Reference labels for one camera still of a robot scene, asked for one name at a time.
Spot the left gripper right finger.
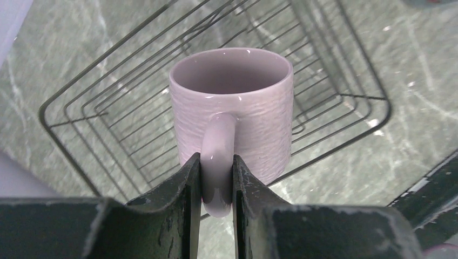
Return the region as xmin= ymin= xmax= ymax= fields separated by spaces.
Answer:
xmin=232 ymin=155 xmax=423 ymax=258

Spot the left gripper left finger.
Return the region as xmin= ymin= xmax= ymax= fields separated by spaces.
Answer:
xmin=1 ymin=153 xmax=201 ymax=258

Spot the grey lilac mug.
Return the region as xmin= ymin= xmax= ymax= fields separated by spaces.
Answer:
xmin=169 ymin=47 xmax=294 ymax=218

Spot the pink polka dot plate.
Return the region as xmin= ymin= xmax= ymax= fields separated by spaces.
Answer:
xmin=424 ymin=243 xmax=457 ymax=259

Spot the grey wire dish rack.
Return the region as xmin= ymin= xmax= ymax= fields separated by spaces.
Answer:
xmin=39 ymin=1 xmax=392 ymax=202

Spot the black base frame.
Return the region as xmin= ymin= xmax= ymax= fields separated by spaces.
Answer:
xmin=389 ymin=150 xmax=457 ymax=251

